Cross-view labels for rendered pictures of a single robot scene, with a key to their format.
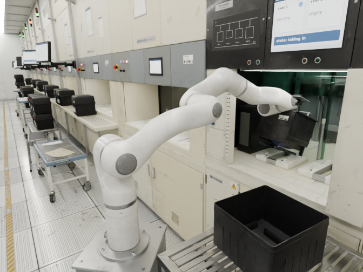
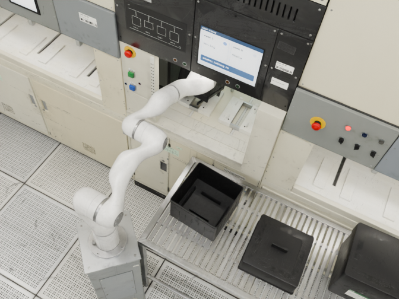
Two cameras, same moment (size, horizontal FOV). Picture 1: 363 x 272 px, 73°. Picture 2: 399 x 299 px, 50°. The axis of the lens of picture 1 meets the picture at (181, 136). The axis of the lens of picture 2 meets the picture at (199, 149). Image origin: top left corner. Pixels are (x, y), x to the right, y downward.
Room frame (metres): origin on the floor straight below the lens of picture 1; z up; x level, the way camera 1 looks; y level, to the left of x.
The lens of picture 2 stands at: (-0.09, 0.34, 2.83)
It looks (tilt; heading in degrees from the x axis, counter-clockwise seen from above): 55 degrees down; 326
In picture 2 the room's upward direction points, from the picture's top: 7 degrees clockwise
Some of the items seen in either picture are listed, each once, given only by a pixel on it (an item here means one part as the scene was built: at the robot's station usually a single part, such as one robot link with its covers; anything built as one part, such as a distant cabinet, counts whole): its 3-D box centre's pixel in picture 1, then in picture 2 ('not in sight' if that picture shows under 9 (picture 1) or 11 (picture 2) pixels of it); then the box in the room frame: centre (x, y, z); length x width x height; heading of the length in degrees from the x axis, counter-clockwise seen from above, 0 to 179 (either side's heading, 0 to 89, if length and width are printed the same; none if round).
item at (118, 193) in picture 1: (114, 167); (94, 210); (0.84, 0.25, 1.07); 0.19 x 0.12 x 0.24; 32
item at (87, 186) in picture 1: (62, 164); not in sight; (2.91, 1.52, 0.24); 0.97 x 0.52 x 0.48; 37
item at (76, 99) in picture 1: (83, 104); not in sight; (3.38, 1.34, 0.93); 0.30 x 0.28 x 0.26; 32
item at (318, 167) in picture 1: (329, 171); (241, 115); (1.14, -0.74, 0.89); 0.22 x 0.21 x 0.04; 125
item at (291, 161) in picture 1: (281, 156); (201, 96); (1.37, -0.59, 0.89); 0.22 x 0.21 x 0.04; 125
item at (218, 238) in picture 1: (266, 230); (206, 201); (0.75, -0.30, 0.85); 0.28 x 0.28 x 0.17; 30
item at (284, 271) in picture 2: not in sight; (277, 251); (0.36, -0.49, 0.83); 0.29 x 0.29 x 0.13; 36
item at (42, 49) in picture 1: (56, 55); not in sight; (3.70, 1.77, 1.59); 0.50 x 0.41 x 0.36; 125
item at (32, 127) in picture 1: (45, 136); not in sight; (4.30, 2.47, 0.24); 0.94 x 0.53 x 0.48; 34
